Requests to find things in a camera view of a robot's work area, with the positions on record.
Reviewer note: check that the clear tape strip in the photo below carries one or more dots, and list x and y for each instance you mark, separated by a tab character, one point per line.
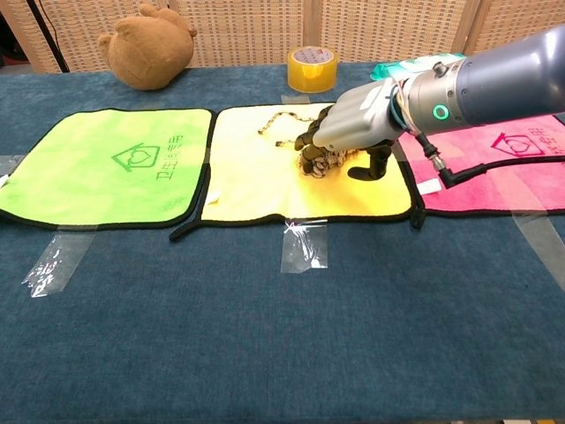
304	247
540	238
11	164
57	260
295	99

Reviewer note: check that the black tripod stand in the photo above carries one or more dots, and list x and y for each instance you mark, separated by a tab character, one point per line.
46	35

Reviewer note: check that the wicker folding screen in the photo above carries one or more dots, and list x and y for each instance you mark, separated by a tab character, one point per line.
247	31

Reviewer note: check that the brown plush toy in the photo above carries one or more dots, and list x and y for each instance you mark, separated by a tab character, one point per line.
150	48

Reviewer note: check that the yellow packing tape roll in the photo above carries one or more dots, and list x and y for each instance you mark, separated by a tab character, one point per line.
311	73

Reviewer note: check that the blue table cover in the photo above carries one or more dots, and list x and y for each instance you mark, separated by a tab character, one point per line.
282	335

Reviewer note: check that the green microfibre cloth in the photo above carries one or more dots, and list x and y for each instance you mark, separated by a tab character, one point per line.
101	176

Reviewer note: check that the yellow microfibre cloth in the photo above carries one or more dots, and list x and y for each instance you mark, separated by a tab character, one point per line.
265	190

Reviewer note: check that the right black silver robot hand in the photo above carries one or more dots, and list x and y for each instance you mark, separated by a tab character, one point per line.
357	119

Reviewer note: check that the pink microfibre cloth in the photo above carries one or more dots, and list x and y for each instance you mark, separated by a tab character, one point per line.
494	185

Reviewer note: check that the teal wet wipes pack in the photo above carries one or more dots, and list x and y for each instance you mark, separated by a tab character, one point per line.
410	65

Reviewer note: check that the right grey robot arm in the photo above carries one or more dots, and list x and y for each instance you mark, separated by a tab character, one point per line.
507	84

